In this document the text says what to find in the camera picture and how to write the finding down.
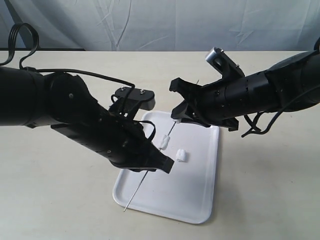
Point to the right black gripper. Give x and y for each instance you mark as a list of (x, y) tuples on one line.
[(220, 103)]

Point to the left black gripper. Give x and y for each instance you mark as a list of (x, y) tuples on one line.
[(122, 141)]

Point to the white marshmallow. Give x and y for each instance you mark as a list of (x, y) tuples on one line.
[(164, 142)]

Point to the thin metal skewer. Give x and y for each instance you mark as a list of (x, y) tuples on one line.
[(158, 188)]

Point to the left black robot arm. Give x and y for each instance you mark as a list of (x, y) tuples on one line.
[(25, 97)]

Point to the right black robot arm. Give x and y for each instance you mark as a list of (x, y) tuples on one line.
[(290, 85)]

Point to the white rectangular plastic tray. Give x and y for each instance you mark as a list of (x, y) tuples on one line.
[(196, 193)]

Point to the grey backdrop cloth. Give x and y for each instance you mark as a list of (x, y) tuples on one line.
[(167, 25)]

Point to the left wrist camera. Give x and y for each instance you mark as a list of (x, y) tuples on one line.
[(128, 98)]

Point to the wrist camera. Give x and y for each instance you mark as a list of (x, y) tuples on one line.
[(128, 98), (219, 60)]

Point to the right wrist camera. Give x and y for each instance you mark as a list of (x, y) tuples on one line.
[(219, 60)]

